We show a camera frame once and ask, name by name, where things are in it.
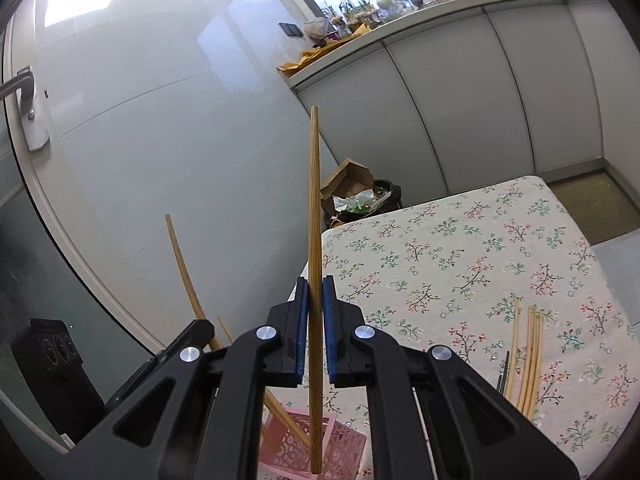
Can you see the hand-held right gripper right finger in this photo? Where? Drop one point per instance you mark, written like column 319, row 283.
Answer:
column 330, row 330

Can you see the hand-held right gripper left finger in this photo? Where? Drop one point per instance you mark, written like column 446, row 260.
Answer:
column 301, row 330

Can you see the pink perforated basket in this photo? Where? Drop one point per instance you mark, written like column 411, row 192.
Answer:
column 345, row 445

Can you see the crumpled white paper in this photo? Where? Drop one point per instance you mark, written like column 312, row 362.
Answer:
column 357, row 202

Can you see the floral tablecloth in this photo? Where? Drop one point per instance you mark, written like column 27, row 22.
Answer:
column 450, row 260

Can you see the black trash bin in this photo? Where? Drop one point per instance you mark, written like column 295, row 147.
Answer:
column 390, row 195

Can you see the brown cardboard box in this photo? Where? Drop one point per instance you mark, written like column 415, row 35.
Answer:
column 350, row 175

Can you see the black box with round holes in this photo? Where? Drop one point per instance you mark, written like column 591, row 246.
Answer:
column 55, row 385

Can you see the brown paper envelopes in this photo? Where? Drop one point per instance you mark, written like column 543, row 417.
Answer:
column 320, row 55

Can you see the frosted glass door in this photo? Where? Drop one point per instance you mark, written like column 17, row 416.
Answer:
column 30, row 260

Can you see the brown floor mat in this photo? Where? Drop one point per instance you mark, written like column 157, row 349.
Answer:
column 595, row 205

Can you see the clear plastic bag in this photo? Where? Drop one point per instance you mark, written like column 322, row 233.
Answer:
column 316, row 27

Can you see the row of small potted plants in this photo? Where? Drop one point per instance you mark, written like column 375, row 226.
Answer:
column 350, row 12

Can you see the black wall switch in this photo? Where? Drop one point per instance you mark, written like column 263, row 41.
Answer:
column 291, row 30

